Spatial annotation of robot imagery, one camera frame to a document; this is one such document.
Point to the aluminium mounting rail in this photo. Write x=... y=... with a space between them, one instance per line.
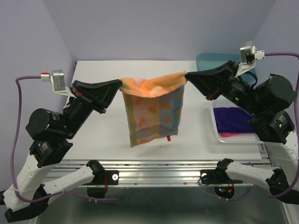
x=152 y=173

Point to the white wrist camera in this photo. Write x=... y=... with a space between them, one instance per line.
x=56 y=78
x=249 y=56

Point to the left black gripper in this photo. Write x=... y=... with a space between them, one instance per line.
x=101 y=94

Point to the white perforated basket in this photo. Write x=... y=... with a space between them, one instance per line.
x=245 y=138

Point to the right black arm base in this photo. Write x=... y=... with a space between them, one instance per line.
x=225 y=186

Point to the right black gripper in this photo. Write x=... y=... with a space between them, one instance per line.
x=213 y=83

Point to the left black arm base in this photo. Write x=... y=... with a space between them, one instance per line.
x=98 y=187

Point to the orange towel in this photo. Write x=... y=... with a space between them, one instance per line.
x=153 y=106

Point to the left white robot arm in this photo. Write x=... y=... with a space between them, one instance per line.
x=29 y=196

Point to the blue plastic tub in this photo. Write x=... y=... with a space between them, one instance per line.
x=208 y=61

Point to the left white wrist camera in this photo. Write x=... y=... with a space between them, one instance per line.
x=56 y=78

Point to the purple towel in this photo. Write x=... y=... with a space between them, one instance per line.
x=232 y=120

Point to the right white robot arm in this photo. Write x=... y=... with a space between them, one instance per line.
x=267 y=104

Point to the pink towel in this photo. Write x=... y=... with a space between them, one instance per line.
x=224 y=135

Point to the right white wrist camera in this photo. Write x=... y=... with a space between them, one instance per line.
x=249 y=56

